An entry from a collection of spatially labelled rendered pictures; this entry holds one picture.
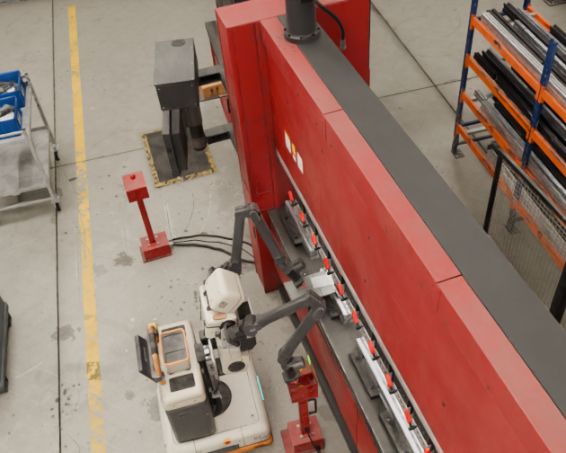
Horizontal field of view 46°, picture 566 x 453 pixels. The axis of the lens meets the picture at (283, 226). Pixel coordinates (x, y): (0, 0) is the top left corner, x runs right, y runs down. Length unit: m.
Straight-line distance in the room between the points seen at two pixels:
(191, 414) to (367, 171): 1.98
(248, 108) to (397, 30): 4.51
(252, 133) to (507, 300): 2.31
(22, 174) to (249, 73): 3.07
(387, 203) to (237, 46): 1.61
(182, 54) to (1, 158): 2.90
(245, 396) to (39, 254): 2.50
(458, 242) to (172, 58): 2.41
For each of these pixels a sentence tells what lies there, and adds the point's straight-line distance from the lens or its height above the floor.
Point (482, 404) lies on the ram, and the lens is 2.40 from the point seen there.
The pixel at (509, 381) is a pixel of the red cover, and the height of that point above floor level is 2.30.
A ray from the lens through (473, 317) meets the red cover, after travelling 2.26.
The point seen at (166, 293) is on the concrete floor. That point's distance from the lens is 5.42.
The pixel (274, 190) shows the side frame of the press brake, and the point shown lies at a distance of 4.53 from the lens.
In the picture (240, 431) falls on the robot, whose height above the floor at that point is 0.27.
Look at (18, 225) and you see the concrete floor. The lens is 6.47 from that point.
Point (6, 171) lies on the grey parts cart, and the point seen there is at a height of 0.33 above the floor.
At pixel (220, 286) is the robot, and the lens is 3.55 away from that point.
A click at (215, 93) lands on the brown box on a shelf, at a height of 1.03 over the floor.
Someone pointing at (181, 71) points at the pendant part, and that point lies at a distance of 4.14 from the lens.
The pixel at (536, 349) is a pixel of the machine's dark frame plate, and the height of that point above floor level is 2.30.
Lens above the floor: 4.09
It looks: 45 degrees down
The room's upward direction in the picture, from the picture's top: 6 degrees counter-clockwise
